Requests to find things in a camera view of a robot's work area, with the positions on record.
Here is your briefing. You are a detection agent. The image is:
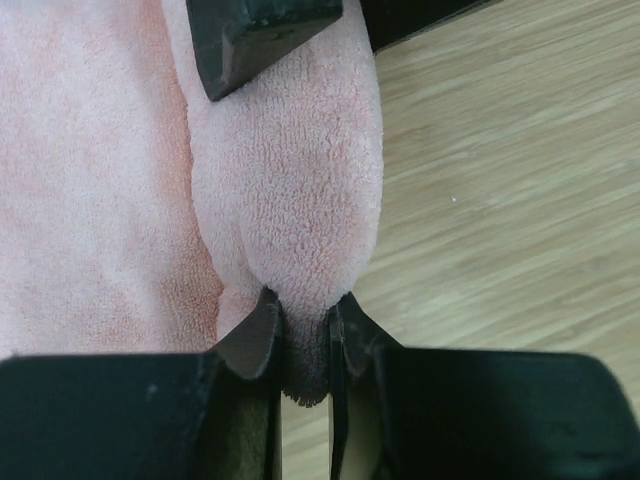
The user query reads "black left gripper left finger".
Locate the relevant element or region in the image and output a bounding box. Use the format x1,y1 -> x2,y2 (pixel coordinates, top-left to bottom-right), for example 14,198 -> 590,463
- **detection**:
1,290 -> 283,479

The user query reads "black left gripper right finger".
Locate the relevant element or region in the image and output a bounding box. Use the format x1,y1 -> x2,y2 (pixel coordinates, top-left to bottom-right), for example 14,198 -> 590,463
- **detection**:
327,295 -> 639,479

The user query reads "large pink towel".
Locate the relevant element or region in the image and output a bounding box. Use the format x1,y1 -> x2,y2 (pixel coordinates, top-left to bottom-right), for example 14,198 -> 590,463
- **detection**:
1,1 -> 383,406

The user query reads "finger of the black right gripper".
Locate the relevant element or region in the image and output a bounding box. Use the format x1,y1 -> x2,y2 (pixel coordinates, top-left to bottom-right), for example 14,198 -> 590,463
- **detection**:
186,0 -> 343,102
362,0 -> 500,53

